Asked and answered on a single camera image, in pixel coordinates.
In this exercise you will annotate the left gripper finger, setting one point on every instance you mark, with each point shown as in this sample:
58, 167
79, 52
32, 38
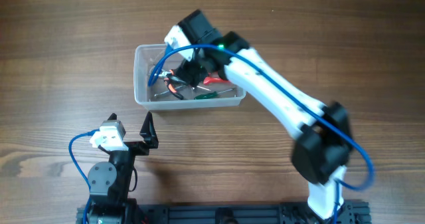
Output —
148, 132
113, 116

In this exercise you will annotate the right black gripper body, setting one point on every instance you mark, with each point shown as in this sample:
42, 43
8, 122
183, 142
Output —
196, 67

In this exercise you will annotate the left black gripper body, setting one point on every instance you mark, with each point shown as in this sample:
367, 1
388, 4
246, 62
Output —
138, 148

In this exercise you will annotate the red handled snips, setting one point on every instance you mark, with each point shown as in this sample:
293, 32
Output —
210, 79

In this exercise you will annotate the orange black needle-nose pliers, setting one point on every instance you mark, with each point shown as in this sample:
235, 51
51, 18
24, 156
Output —
171, 79

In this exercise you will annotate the green handled screwdriver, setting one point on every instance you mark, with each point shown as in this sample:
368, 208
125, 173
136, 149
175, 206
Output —
211, 95

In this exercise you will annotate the silver L-shaped socket wrench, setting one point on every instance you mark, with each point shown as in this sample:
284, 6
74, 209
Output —
166, 92

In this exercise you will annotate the clear plastic container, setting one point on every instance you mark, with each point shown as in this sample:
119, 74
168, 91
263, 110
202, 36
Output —
146, 57

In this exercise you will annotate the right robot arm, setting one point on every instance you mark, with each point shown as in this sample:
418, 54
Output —
321, 133

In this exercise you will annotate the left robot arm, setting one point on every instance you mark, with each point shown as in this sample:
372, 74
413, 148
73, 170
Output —
110, 182

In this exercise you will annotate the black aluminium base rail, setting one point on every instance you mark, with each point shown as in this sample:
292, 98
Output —
351, 212

